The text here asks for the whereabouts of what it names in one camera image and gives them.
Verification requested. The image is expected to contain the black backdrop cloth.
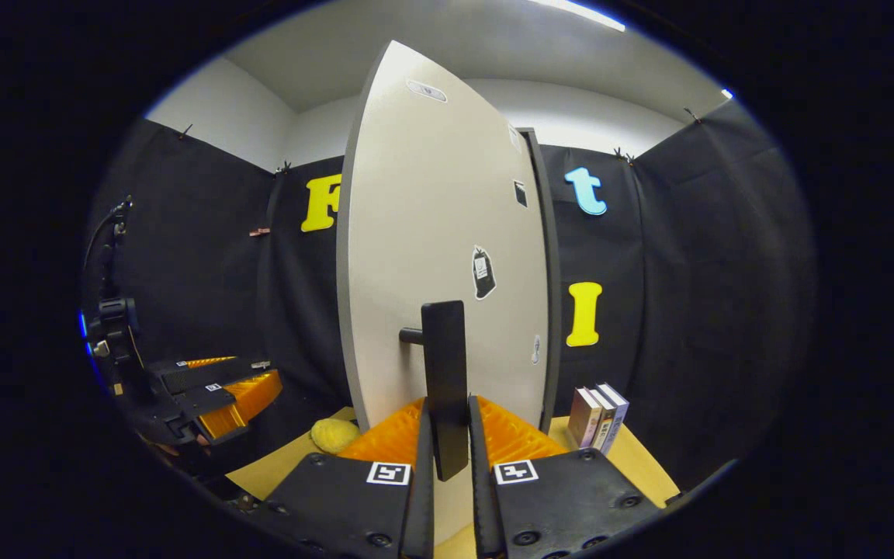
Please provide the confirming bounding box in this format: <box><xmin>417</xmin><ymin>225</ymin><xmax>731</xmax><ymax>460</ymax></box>
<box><xmin>82</xmin><ymin>97</ymin><xmax>816</xmax><ymax>498</ymax></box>

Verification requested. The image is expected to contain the beige cabinet door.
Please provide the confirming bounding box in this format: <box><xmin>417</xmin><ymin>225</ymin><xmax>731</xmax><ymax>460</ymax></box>
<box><xmin>336</xmin><ymin>40</ymin><xmax>550</xmax><ymax>544</ymax></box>

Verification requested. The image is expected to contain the long ceiling light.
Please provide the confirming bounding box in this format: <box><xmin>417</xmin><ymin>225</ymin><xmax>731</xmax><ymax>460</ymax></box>
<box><xmin>528</xmin><ymin>0</ymin><xmax>626</xmax><ymax>32</ymax></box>

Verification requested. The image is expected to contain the black cabinet door handle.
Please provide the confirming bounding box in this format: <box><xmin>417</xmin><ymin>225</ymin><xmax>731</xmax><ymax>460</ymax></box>
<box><xmin>399</xmin><ymin>300</ymin><xmax>470</xmax><ymax>482</ymax></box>

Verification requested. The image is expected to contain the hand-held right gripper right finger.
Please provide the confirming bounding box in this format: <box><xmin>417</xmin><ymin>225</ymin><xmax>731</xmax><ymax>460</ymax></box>
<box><xmin>468</xmin><ymin>394</ymin><xmax>664</xmax><ymax>559</ymax></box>

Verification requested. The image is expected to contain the white spine book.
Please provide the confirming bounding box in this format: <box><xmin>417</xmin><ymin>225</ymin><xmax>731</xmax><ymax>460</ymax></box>
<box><xmin>588</xmin><ymin>386</ymin><xmax>619</xmax><ymax>453</ymax></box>

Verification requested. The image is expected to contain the yellow bumpy sponge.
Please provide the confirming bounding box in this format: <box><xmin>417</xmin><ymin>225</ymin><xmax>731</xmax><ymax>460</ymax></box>
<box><xmin>310</xmin><ymin>418</ymin><xmax>362</xmax><ymax>456</ymax></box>

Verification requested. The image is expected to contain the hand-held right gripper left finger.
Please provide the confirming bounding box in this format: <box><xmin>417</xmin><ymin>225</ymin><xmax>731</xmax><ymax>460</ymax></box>
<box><xmin>249</xmin><ymin>396</ymin><xmax>436</xmax><ymax>559</ymax></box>

